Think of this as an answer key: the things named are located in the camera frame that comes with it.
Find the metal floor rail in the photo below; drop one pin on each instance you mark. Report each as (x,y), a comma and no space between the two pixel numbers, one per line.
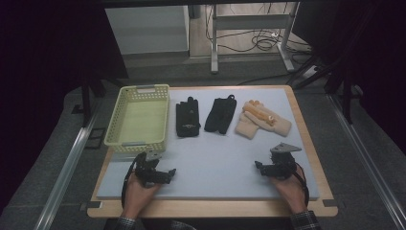
(367,159)
(63,179)

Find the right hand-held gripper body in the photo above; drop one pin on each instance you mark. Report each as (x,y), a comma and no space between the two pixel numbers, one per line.
(282,166)

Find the plain black glove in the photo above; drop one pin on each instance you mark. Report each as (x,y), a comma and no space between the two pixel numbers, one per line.
(220,116)

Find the beige knit glove orange fingertips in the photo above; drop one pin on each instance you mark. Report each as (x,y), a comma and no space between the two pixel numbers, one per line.
(278,124)

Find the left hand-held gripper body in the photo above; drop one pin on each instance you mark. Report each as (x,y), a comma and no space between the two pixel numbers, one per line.
(147,169)

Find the white cabinet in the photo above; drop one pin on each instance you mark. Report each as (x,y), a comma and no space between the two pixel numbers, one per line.
(150,28)

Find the black glove with white print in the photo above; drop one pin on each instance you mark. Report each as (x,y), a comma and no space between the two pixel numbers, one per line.
(187,118)

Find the white metal desk frame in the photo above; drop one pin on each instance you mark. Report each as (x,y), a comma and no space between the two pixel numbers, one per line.
(252,22)

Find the small black floor frame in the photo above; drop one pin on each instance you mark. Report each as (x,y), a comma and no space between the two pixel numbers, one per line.
(95,138)

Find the black metal stand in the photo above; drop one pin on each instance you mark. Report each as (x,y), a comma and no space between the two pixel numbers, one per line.
(338,80)
(86,99)

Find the person's left hand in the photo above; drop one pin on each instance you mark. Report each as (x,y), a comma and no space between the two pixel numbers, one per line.
(137,195)

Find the pale yellow plastic basket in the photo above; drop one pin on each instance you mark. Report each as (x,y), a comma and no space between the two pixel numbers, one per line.
(143,118)

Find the light grey foam mat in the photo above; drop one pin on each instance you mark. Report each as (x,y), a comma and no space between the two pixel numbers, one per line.
(217,159)

